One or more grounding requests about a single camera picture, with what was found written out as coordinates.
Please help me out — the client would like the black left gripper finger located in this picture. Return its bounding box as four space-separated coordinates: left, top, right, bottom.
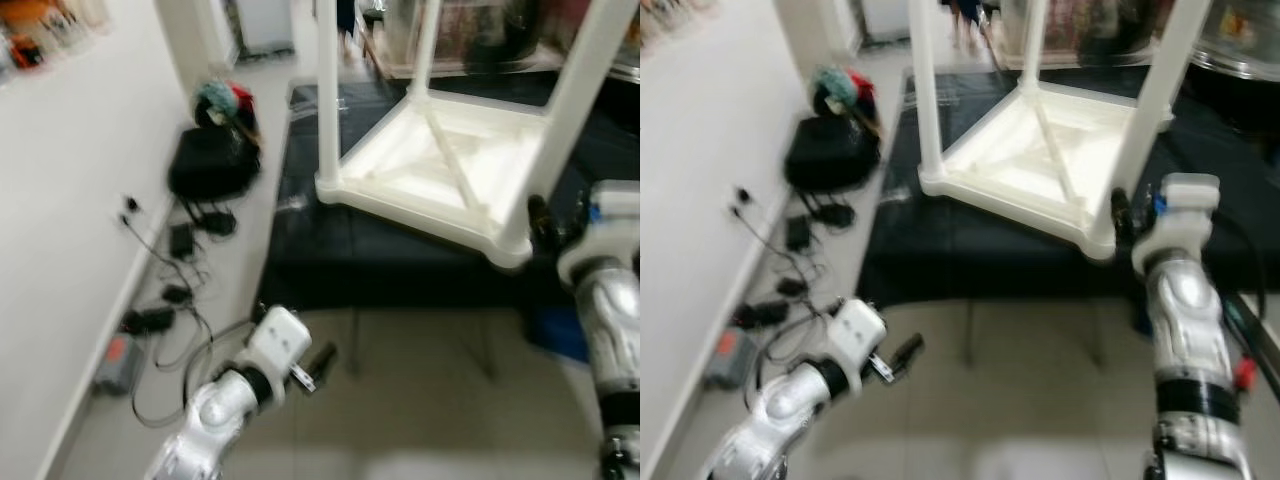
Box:
292 342 339 393
870 335 926 383

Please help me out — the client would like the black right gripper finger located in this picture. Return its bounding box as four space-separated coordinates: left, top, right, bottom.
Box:
1110 190 1141 249
527 195 566 251

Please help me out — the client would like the black table cloth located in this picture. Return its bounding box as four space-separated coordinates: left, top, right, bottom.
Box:
858 65 1280 306
258 70 641 311

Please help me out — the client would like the white plastic table top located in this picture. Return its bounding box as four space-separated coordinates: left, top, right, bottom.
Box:
918 80 1176 263
315 88 561 271

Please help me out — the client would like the blue plastic crate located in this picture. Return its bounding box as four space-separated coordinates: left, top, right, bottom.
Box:
525 310 591 363

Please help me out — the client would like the black power strip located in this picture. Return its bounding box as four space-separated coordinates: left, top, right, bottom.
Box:
735 300 791 328
120 308 176 334

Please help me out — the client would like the grey box red label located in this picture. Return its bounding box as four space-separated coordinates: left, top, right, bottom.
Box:
703 328 758 389
95 335 146 394

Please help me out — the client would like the clear plastic storage container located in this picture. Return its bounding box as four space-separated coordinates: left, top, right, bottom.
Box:
608 30 641 83
1195 0 1280 76

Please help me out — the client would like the clear storage box orange lid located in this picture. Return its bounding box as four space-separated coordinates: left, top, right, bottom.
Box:
1000 0 1181 69
378 0 591 79

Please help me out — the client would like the black shiny plastic bag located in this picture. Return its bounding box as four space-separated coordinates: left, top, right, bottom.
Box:
1075 0 1151 61
465 0 546 71

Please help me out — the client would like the black carry bag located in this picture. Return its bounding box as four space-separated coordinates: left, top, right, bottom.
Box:
167 125 263 201
785 115 881 193

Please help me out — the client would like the green red cloth bundle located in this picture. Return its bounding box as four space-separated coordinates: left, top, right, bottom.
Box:
193 78 263 141
812 65 881 131

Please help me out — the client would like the orange black small device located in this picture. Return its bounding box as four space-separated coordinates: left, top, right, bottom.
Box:
8 35 46 71

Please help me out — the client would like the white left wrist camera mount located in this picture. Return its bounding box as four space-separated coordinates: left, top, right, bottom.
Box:
245 305 313 389
828 298 889 381

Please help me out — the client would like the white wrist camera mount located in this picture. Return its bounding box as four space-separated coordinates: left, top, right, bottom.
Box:
828 298 889 381
245 305 313 389
580 180 641 253
1150 173 1223 263

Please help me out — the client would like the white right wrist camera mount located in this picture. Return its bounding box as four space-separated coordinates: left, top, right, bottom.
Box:
580 180 641 253
1150 173 1223 263

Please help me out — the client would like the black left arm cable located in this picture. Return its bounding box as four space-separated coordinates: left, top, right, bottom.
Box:
183 318 259 406
755 300 836 386

